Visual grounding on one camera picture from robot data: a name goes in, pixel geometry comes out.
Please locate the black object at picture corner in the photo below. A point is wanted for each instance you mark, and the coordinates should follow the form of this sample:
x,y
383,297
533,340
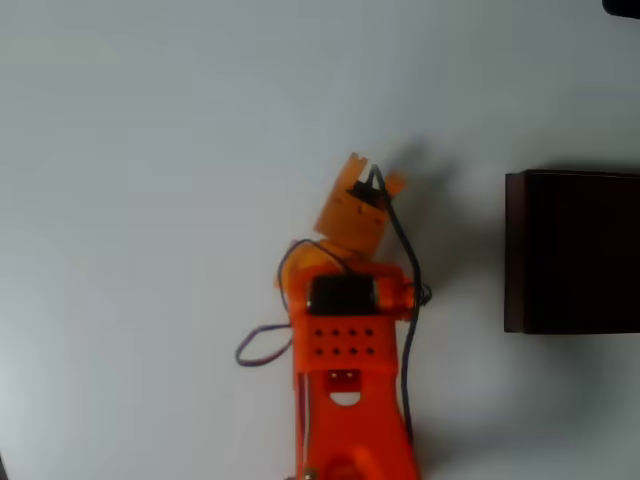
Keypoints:
x,y
625,6

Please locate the light orange two-prong camera bracket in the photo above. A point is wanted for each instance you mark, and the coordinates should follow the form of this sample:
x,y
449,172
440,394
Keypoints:
x,y
356,170

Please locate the light orange gripper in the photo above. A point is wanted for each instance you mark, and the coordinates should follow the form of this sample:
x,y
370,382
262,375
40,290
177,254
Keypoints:
x,y
356,173

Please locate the small black camera module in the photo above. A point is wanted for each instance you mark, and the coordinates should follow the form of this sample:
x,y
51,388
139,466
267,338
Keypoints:
x,y
367,191

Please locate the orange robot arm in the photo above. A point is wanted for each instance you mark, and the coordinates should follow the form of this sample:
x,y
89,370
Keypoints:
x,y
350,425

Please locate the dark brown open box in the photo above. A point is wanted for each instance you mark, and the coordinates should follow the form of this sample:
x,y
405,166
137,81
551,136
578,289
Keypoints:
x,y
575,250

